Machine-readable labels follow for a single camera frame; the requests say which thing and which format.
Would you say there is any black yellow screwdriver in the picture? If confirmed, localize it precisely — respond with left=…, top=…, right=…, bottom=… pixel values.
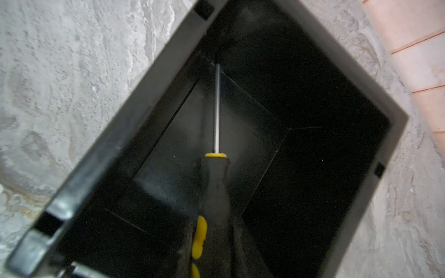
left=190, top=63, right=232, bottom=278

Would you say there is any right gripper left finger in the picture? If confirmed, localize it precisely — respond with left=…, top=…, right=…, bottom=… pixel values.
left=156, top=220, right=195, bottom=278

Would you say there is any black plastic bin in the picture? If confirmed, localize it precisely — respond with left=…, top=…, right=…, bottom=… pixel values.
left=5, top=1, right=408, bottom=278

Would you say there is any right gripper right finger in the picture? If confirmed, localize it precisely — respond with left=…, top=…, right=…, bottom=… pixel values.
left=231, top=215, right=274, bottom=278

